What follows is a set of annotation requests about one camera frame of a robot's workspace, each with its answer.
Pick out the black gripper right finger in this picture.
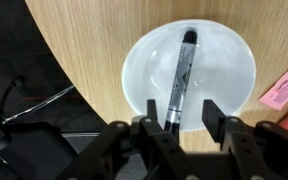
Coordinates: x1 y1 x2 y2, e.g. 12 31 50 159
201 98 272 180

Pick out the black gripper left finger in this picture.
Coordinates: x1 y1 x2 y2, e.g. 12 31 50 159
138 98 198 180

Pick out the black and gray marker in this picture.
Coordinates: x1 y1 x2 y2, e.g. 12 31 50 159
163 29 199 134

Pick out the white bowl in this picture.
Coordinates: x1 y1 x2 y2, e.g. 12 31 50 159
121 18 257 132

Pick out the pink sweetener packet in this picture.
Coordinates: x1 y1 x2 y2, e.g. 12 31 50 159
258 64 288 112

